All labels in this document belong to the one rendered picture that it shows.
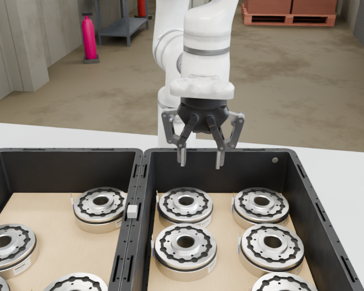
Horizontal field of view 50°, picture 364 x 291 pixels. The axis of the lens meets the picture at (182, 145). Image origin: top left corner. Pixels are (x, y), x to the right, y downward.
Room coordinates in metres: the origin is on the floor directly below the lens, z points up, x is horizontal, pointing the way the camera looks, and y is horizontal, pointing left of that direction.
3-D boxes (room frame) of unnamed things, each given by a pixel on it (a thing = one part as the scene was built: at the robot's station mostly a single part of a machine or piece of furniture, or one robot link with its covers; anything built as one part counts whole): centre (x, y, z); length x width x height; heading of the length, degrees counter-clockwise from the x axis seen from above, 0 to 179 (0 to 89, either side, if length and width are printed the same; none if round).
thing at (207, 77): (0.56, -0.03, 1.13); 0.11 x 0.09 x 0.06; 173
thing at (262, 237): (0.48, -0.15, 0.86); 0.05 x 0.05 x 0.01
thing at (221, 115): (0.58, -0.03, 1.06); 0.08 x 0.08 x 0.09
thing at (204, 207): (0.59, -0.01, 0.86); 0.10 x 0.10 x 0.01
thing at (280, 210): (0.59, -0.15, 0.86); 0.10 x 0.10 x 0.01
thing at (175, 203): (0.59, -0.01, 0.86); 0.05 x 0.05 x 0.01
